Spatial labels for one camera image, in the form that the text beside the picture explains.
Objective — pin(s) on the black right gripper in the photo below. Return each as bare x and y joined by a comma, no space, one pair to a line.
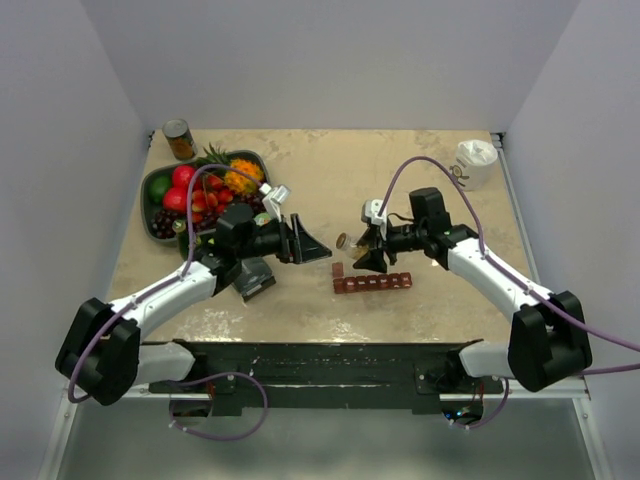
374,260

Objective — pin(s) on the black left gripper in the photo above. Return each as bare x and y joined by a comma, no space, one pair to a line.
303,247

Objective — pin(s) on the clear pill bottle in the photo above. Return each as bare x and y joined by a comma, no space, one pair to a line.
350,247

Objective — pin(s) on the red weekly pill organizer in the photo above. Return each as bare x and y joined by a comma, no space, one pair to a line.
348,284

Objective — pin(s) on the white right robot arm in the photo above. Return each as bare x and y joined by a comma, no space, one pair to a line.
547,342

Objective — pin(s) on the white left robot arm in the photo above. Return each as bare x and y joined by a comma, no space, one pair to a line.
104,353

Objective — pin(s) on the green cylindrical can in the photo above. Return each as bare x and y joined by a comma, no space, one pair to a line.
262,219

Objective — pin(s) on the black razor box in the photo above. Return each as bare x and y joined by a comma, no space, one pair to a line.
255,277

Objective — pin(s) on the orange horned melon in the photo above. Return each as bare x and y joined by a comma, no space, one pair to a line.
237,179

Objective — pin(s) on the white paper roll pack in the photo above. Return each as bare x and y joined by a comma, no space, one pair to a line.
473,163

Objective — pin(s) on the red apple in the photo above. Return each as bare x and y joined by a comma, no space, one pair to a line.
176,199
182,176

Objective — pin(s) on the dark grape bunch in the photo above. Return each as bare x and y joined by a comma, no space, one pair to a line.
161,226

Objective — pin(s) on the green lime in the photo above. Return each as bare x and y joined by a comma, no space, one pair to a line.
158,188

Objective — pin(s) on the dark green fruit tray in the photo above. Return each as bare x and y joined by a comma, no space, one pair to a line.
210,196

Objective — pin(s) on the tin can with fruit label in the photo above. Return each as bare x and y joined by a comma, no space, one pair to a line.
179,138

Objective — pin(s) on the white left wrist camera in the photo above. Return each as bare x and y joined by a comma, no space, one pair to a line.
272,198

